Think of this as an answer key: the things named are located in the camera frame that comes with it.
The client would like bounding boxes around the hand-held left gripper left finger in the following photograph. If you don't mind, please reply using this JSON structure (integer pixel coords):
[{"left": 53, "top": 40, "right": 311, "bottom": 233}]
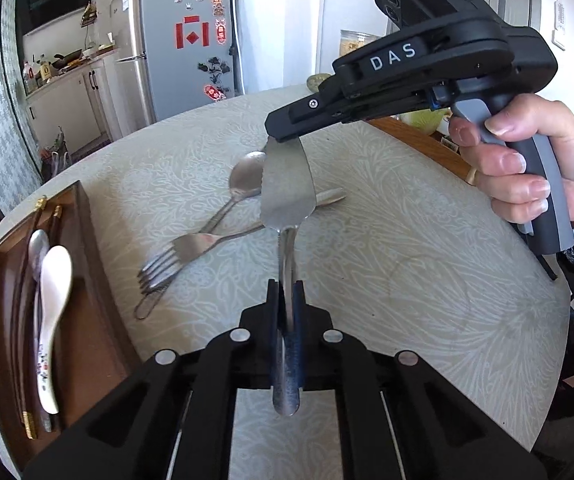
[{"left": 21, "top": 280, "right": 282, "bottom": 480}]

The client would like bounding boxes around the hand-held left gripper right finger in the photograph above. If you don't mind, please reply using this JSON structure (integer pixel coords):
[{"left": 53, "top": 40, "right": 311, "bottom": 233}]
[{"left": 291, "top": 280, "right": 550, "bottom": 480}]

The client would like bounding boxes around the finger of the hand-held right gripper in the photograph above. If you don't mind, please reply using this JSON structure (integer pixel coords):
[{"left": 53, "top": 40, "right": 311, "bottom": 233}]
[{"left": 265, "top": 87, "right": 440, "bottom": 143}]

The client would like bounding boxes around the metal cake server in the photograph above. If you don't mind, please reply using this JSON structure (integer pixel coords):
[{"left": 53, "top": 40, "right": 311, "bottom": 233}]
[{"left": 259, "top": 135, "right": 318, "bottom": 418}]

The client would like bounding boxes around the metal spoon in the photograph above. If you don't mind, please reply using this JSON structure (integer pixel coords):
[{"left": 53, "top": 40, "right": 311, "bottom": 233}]
[
  {"left": 134, "top": 151, "right": 268, "bottom": 320},
  {"left": 28, "top": 229, "right": 55, "bottom": 433}
]

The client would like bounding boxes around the dark brown wooden tray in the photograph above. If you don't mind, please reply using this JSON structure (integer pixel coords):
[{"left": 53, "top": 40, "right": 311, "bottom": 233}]
[{"left": 0, "top": 180, "right": 140, "bottom": 466}]

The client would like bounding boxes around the white ceramic spoon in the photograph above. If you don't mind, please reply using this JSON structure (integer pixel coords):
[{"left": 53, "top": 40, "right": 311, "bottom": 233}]
[{"left": 34, "top": 245, "right": 74, "bottom": 416}]

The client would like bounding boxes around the person's right hand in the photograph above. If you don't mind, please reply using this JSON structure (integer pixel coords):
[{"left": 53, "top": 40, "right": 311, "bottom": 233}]
[{"left": 448, "top": 96, "right": 574, "bottom": 225}]

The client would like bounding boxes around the clear plastic snack jar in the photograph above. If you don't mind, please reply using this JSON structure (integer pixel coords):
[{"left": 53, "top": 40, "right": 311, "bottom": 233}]
[{"left": 339, "top": 30, "right": 382, "bottom": 58}]

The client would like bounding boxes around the green plastic cup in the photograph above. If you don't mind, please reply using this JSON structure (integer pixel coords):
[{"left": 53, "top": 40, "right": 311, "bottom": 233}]
[{"left": 402, "top": 110, "right": 448, "bottom": 133}]

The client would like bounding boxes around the light wooden tray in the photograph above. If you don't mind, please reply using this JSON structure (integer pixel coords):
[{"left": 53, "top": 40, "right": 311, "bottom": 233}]
[{"left": 367, "top": 117, "right": 472, "bottom": 181}]

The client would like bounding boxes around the silver refrigerator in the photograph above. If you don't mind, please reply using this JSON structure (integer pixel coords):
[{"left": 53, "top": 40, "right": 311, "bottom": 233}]
[{"left": 112, "top": 0, "right": 245, "bottom": 121}]

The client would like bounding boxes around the white kitchen cabinet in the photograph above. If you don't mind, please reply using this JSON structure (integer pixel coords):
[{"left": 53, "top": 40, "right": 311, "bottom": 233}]
[{"left": 24, "top": 55, "right": 122, "bottom": 156}]

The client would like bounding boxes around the black wok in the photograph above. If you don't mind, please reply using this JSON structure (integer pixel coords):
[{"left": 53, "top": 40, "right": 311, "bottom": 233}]
[{"left": 52, "top": 49, "right": 84, "bottom": 68}]

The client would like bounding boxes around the bag on kitchen floor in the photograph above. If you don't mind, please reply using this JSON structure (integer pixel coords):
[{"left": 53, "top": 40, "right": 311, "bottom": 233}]
[{"left": 42, "top": 127, "right": 72, "bottom": 181}]

